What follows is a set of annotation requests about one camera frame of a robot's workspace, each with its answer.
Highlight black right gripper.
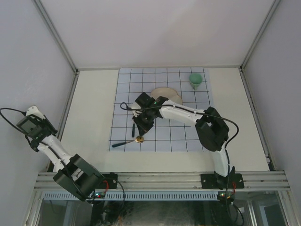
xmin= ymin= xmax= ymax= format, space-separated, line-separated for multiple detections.
xmin=133 ymin=109 xmax=155 ymax=136

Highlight cream divided plate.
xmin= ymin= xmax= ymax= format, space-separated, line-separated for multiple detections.
xmin=150 ymin=87 xmax=182 ymax=105

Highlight gold fork green handle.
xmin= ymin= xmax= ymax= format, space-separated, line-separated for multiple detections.
xmin=131 ymin=122 xmax=135 ymax=138

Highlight white black-grid tablecloth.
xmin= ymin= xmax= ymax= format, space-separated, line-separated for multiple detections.
xmin=109 ymin=67 xmax=214 ymax=152

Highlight gold spoon green handle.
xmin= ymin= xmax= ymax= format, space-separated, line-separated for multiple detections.
xmin=111 ymin=136 xmax=144 ymax=148

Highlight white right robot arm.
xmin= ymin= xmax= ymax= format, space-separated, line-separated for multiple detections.
xmin=128 ymin=92 xmax=237 ymax=188

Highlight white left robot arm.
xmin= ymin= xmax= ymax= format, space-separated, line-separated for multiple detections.
xmin=16 ymin=114 xmax=104 ymax=202

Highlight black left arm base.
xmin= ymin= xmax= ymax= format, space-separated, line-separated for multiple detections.
xmin=97 ymin=173 xmax=118 ymax=189

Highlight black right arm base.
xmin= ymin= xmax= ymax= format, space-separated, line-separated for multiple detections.
xmin=200 ymin=173 xmax=245 ymax=190

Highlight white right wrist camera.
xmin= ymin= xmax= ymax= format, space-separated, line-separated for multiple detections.
xmin=130 ymin=102 xmax=140 ymax=117

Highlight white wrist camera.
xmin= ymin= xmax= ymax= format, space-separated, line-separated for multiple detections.
xmin=130 ymin=102 xmax=140 ymax=117
xmin=26 ymin=105 xmax=45 ymax=120

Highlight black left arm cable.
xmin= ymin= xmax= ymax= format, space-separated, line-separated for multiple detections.
xmin=0 ymin=107 xmax=95 ymax=202

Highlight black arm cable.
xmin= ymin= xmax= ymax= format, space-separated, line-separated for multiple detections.
xmin=0 ymin=107 xmax=95 ymax=202
xmin=119 ymin=102 xmax=240 ymax=191

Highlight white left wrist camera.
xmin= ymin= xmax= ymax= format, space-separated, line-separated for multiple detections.
xmin=26 ymin=105 xmax=45 ymax=120

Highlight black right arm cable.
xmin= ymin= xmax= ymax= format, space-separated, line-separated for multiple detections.
xmin=119 ymin=102 xmax=240 ymax=191

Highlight blue slotted cable duct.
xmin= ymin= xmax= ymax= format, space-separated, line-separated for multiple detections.
xmin=43 ymin=191 xmax=217 ymax=202

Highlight aluminium enclosure frame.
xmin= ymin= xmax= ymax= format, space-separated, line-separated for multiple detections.
xmin=38 ymin=0 xmax=273 ymax=172

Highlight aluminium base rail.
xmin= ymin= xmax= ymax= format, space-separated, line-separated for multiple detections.
xmin=34 ymin=171 xmax=290 ymax=191

